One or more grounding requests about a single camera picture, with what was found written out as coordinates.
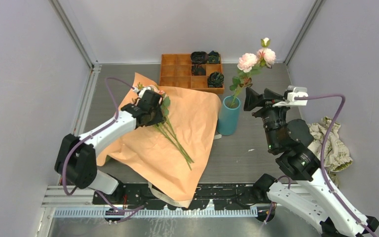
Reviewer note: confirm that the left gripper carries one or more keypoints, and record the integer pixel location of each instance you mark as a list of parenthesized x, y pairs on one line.
[(158, 118)]

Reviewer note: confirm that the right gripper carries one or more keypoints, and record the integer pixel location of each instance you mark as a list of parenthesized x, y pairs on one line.
[(252, 98)]

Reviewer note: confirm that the pink flowers bunch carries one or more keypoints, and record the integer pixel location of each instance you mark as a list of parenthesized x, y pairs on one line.
[(165, 127)]

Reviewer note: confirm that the white pink flower stem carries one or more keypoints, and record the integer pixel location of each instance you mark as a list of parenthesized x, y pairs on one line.
[(250, 64)]

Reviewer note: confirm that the cream ribbon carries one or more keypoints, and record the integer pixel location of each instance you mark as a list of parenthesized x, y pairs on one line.
[(171, 180)]

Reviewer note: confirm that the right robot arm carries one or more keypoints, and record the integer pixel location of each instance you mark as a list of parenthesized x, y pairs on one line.
[(331, 213)]

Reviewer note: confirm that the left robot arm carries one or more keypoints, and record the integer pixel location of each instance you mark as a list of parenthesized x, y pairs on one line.
[(76, 160)]

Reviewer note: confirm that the teal vase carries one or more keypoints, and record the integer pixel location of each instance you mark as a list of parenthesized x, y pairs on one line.
[(228, 116)]

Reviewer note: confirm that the green rolled sock front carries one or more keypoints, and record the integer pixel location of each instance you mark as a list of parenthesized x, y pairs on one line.
[(215, 80)]

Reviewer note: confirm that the orange wooden divider tray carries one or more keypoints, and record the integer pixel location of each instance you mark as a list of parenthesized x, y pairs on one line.
[(175, 70)]

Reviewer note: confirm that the teal rolled sock back-right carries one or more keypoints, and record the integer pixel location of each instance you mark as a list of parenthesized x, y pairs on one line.
[(214, 57)]

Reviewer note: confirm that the dark rolled sock middle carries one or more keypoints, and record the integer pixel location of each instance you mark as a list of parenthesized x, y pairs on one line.
[(198, 70)]

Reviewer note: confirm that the dark rolled sock back-left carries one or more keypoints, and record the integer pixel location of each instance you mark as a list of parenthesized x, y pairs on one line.
[(199, 57)]

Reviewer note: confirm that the patterned cream cloth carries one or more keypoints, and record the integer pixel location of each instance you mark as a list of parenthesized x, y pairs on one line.
[(336, 154)]

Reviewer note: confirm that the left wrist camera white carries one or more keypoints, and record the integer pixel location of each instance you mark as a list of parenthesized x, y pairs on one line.
[(140, 91)]

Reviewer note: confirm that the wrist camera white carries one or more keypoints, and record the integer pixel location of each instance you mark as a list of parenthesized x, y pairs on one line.
[(293, 97), (140, 91)]

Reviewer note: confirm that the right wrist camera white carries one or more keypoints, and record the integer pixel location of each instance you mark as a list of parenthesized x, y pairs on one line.
[(293, 97)]

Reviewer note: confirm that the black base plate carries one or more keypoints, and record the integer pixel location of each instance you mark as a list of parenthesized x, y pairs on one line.
[(223, 197)]

